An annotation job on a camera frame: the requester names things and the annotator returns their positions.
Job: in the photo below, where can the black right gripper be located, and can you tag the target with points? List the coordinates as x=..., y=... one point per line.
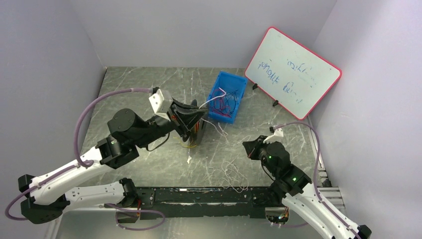
x=252, y=147

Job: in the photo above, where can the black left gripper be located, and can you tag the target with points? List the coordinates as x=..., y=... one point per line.
x=176, y=118

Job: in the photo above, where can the grey perforated cable spool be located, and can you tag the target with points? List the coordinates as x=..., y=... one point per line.
x=198, y=130

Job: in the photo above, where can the blue plastic bin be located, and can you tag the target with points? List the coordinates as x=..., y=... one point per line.
x=225, y=97

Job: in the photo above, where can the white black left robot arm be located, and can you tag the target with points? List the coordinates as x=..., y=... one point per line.
x=49, y=196

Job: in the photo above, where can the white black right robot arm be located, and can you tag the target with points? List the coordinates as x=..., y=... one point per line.
x=294, y=189

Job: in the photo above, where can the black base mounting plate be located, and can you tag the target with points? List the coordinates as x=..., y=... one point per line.
x=254, y=202

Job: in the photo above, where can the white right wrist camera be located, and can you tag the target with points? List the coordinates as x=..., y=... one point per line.
x=277, y=136

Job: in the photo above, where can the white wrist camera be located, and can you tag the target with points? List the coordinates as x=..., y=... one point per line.
x=161, y=102
x=277, y=136

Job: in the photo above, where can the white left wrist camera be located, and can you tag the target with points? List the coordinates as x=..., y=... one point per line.
x=161, y=102

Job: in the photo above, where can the white board red frame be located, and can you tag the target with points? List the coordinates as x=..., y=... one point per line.
x=290, y=73

